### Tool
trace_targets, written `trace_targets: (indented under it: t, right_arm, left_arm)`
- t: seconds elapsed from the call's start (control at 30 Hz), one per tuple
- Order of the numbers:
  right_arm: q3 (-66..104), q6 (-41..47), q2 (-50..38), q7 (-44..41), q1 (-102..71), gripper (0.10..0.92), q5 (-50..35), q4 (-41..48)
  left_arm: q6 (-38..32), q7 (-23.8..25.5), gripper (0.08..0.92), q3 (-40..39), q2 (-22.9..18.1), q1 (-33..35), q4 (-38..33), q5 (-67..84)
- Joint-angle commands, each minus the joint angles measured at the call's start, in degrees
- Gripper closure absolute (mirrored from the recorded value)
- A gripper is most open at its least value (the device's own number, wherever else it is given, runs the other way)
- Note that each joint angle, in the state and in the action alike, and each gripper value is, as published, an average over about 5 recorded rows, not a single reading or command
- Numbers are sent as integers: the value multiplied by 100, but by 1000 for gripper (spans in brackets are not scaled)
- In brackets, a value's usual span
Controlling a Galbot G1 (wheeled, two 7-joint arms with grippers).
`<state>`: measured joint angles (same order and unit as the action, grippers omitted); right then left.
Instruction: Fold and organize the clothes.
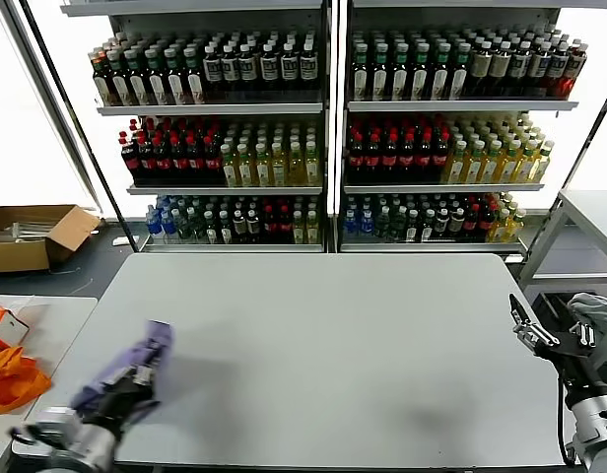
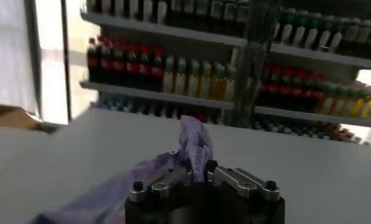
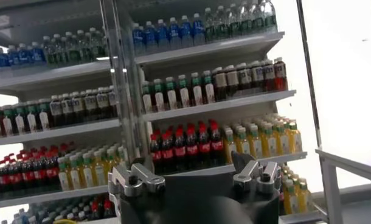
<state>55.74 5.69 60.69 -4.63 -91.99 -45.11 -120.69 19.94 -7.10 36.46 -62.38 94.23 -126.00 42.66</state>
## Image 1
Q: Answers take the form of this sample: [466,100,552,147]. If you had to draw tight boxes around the dark bottle grey label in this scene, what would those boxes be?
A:
[509,42,532,100]
[529,42,552,100]
[548,43,570,100]

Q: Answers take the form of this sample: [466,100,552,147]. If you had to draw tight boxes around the dark bottle white label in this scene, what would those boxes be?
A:
[280,42,301,102]
[260,42,280,102]
[238,42,258,102]
[300,41,319,102]
[203,43,223,102]
[221,43,240,102]

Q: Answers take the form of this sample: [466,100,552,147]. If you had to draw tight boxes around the metal drinks shelf unit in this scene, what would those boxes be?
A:
[60,0,334,253]
[340,0,580,255]

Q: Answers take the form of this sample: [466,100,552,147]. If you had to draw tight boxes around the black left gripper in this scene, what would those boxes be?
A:
[81,367,162,436]

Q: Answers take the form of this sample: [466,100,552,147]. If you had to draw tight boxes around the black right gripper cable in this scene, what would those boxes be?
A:
[556,376,578,467]

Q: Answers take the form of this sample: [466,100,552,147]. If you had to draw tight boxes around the brown cardboard box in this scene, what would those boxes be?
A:
[0,204,103,273]

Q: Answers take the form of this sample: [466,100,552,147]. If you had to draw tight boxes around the grey slanted frame bar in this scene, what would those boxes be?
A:
[0,0,106,218]

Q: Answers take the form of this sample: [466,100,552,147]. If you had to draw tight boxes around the grey metal frame table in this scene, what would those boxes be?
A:
[517,189,607,388]

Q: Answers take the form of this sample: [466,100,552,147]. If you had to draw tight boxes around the purple t-shirt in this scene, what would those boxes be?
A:
[69,319,175,413]

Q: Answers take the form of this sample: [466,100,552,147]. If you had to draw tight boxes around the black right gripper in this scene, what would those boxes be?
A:
[508,294,607,395]

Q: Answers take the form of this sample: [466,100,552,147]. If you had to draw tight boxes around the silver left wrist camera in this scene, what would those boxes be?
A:
[34,406,83,429]

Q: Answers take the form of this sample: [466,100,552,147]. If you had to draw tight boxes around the small red cap cola bottle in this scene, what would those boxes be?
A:
[262,205,278,244]
[277,205,293,244]
[465,204,483,242]
[480,202,497,242]

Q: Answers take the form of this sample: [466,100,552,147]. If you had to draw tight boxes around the black slanted frame pole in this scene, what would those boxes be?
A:
[18,0,140,251]
[562,76,607,193]

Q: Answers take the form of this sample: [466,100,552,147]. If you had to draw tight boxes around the orange fabric bag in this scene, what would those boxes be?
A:
[0,346,53,414]

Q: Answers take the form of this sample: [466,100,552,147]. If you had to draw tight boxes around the orange white carton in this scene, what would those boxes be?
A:
[0,304,32,354]

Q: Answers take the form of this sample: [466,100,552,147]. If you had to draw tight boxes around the white packing strips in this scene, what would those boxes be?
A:
[0,221,58,243]

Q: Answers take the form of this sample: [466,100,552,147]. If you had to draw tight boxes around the grey white crumpled cloth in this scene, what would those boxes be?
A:
[567,293,607,361]

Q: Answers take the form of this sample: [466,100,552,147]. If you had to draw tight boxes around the white side table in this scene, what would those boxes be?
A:
[0,294,99,473]

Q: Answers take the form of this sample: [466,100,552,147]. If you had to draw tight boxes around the dark bottle beige label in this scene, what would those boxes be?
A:
[470,40,493,100]
[490,41,512,100]

